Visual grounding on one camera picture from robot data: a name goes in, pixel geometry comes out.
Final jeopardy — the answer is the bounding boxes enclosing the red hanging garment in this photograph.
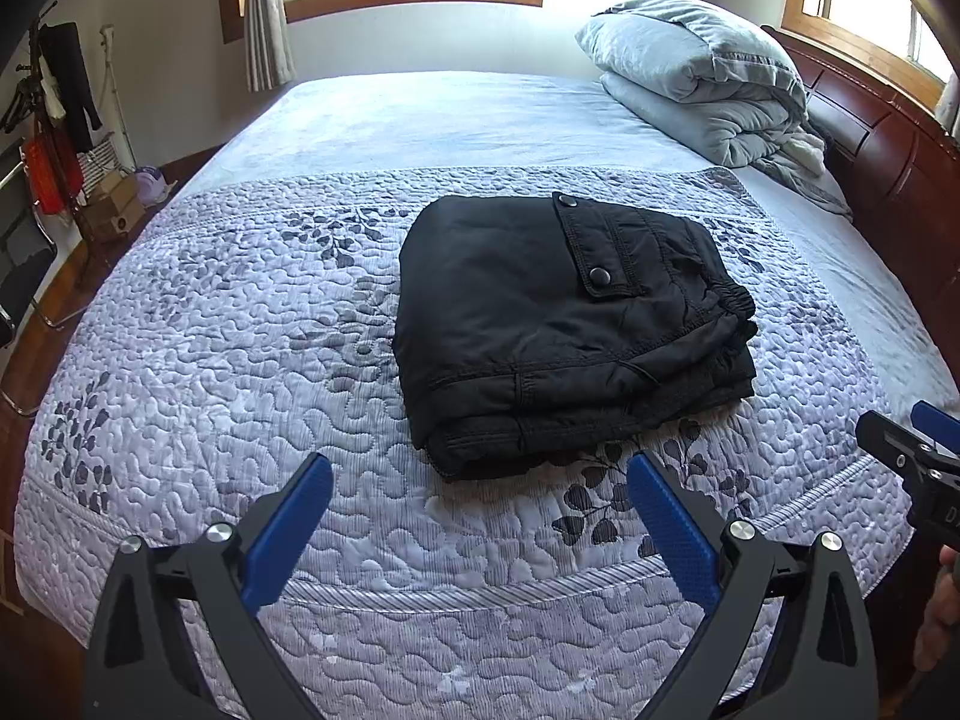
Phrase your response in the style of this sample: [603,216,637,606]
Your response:
[21,133,85,216]

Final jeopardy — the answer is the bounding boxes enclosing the stack of cardboard boxes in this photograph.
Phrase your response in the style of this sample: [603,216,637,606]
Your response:
[77,171,145,242]

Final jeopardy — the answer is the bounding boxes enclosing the light blue bed sheet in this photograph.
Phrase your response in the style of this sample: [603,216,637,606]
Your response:
[202,71,942,368]

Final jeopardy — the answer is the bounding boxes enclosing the black hanging garment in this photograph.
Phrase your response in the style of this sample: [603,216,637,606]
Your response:
[39,21,104,156]

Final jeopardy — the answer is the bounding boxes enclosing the black chrome chair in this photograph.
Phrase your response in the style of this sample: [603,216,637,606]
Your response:
[0,161,65,417]

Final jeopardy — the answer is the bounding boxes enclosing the grey quilted bedspread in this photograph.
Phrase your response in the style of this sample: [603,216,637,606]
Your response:
[13,165,920,720]

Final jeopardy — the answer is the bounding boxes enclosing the folded grey duvet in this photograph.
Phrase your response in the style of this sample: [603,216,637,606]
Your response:
[576,0,856,222]

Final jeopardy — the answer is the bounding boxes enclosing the person's right hand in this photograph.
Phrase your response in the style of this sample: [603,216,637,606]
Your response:
[916,542,960,674]

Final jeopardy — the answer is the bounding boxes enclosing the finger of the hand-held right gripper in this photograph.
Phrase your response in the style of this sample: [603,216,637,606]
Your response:
[910,400,960,460]
[855,409,942,482]

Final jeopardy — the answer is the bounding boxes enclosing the grey striped curtain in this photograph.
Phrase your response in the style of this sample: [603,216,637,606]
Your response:
[236,0,299,95]

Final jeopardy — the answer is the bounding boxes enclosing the white radiator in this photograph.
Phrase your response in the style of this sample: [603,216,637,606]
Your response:
[75,131,122,200]

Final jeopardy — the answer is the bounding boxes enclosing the wooden coat rack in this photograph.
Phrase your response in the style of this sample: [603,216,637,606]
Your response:
[0,0,98,271]

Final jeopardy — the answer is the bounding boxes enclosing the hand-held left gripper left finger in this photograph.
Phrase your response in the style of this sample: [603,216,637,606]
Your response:
[84,452,335,720]

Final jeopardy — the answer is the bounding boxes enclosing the black pants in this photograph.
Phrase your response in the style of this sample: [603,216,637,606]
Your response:
[391,191,760,482]

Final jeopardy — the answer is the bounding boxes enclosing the dark wooden headboard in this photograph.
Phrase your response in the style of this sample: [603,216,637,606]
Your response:
[761,25,960,421]

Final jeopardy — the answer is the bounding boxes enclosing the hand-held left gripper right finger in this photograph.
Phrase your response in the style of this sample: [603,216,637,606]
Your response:
[627,452,880,720]

